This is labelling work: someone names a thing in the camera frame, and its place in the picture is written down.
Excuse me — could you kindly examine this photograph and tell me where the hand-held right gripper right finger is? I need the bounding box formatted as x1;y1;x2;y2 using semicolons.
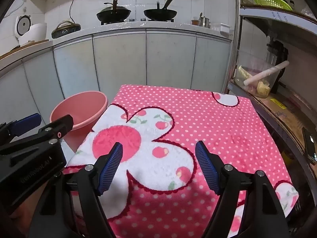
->
195;141;290;238

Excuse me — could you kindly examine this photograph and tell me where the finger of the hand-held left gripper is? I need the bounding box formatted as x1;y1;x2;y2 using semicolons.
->
0;113;42;145
0;114;74;154

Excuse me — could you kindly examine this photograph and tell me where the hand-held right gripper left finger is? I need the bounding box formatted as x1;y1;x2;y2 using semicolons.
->
66;142;123;238

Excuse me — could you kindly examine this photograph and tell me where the pink plastic bucket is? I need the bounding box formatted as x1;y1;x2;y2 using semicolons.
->
50;91;109;155

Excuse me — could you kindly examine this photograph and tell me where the person's left forearm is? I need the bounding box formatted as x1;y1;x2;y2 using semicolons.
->
10;180;47;219

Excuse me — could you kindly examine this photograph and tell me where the pink dotted cherry blanket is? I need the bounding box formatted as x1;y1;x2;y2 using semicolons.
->
62;84;299;238

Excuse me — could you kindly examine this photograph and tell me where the wooden cutting board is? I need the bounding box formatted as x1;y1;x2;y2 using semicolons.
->
0;39;49;60

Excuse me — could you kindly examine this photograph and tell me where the white rice cooker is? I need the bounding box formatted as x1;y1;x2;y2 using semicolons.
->
15;15;47;44

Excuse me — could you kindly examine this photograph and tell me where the kitchen counter cabinet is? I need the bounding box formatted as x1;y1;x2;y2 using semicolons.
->
0;21;234;134

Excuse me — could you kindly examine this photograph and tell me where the clear plastic container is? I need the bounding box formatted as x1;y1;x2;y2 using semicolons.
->
234;64;283;98

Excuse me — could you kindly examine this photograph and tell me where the white rolling pin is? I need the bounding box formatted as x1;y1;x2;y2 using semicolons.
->
243;61;290;86

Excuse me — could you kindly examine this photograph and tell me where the metal shelf rack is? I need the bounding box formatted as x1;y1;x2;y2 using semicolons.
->
226;0;317;179

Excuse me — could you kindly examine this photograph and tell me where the black wok with lid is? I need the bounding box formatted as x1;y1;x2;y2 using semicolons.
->
96;0;132;23

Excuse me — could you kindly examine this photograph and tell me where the gas stove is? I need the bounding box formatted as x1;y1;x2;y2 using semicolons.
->
100;17;175;26

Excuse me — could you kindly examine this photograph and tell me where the white plastic tray box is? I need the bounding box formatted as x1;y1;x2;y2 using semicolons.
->
210;23;230;33

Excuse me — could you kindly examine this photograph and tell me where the metal cup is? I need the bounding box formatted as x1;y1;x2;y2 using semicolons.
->
198;12;211;28

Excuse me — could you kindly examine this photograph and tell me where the green plastic basket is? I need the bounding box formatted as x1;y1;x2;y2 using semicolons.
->
255;0;293;11

